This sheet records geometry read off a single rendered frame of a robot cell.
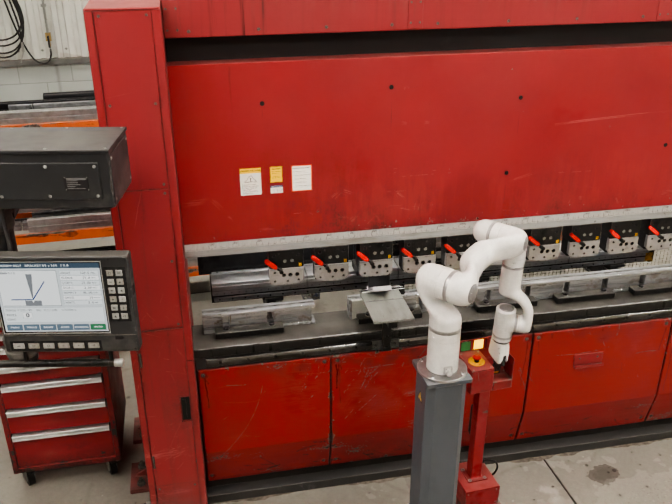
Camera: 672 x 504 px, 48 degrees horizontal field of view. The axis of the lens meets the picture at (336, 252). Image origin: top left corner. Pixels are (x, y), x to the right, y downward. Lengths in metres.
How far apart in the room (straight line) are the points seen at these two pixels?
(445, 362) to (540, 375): 1.07
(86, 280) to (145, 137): 0.58
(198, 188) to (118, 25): 0.74
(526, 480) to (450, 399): 1.20
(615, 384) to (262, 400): 1.78
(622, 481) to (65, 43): 5.65
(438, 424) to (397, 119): 1.23
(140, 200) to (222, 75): 0.57
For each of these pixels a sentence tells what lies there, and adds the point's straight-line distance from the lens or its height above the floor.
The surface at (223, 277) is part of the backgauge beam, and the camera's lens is 3.67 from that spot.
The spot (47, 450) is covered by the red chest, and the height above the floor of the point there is 0.23.
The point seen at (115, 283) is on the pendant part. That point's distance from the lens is 2.58.
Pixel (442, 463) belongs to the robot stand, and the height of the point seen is 0.61.
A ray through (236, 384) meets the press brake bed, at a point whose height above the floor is 0.67.
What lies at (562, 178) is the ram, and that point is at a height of 1.49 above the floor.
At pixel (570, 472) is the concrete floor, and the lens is 4.17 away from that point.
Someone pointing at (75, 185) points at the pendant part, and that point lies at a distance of 2.49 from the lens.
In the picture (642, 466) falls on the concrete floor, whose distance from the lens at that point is 4.32.
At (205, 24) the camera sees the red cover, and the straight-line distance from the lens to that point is 2.95.
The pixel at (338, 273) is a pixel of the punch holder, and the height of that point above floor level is 1.13.
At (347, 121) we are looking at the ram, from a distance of 3.12.
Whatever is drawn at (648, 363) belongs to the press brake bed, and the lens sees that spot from 4.15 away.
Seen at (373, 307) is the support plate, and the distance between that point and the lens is 3.35.
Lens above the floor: 2.66
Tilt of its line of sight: 26 degrees down
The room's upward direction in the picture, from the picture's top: straight up
